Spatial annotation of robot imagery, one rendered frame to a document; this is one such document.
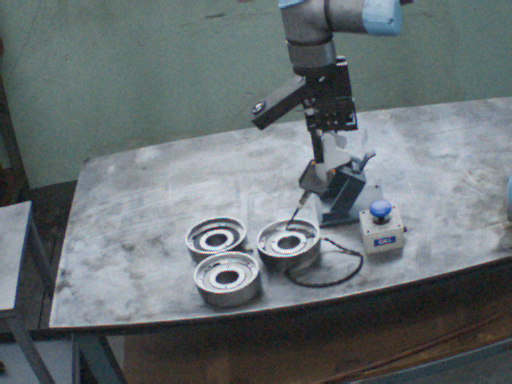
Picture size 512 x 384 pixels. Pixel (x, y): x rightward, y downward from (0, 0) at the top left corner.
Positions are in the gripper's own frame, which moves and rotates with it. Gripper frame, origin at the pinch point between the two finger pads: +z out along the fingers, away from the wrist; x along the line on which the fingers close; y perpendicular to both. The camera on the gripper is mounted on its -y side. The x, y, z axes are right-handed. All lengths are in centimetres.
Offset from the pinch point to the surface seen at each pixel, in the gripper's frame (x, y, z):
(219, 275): -9.4, -18.2, 10.8
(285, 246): -2.0, -7.3, 12.3
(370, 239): -7.3, 7.0, 9.8
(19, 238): 31, -73, 25
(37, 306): 88, -105, 93
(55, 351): 39, -81, 72
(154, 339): 6, -38, 38
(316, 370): -9.5, -4.9, 38.2
